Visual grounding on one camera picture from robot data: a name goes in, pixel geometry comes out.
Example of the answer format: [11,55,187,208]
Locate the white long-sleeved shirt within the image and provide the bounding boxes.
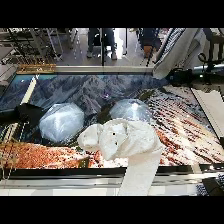
[77,118,165,197]

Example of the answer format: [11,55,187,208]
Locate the person's legs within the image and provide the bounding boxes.
[85,27,119,61]

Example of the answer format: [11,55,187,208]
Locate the brown wooden rack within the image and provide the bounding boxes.
[15,63,57,75]

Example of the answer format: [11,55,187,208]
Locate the striped shirt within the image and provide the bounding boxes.
[156,27,186,64]

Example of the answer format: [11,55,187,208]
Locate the silver frame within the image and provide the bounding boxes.
[0,169,224,197]

